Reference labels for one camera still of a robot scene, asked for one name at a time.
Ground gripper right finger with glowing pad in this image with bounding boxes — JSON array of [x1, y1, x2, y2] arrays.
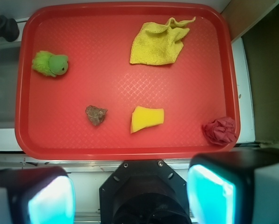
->
[[187, 148, 279, 224]]

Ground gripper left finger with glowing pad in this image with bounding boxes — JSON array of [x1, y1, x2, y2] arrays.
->
[[0, 167, 76, 224]]

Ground green plush animal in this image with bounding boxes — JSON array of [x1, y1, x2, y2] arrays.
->
[[31, 51, 69, 77]]

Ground crumpled red paper ball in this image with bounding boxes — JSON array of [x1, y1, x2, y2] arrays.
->
[[202, 117, 236, 146]]

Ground brown rock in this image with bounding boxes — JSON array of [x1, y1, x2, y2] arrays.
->
[[85, 105, 108, 126]]

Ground yellow sponge piece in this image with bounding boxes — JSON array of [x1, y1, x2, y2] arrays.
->
[[130, 106, 165, 133]]

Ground red plastic tray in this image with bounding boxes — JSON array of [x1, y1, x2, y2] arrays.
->
[[15, 2, 240, 160]]

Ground black clamp knob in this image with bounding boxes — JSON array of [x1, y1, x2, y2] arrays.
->
[[0, 15, 20, 42]]

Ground yellow knitted cloth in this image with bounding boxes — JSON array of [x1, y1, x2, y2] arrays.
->
[[129, 17, 196, 66]]

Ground black octagonal mount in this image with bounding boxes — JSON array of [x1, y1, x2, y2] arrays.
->
[[99, 160, 192, 224]]

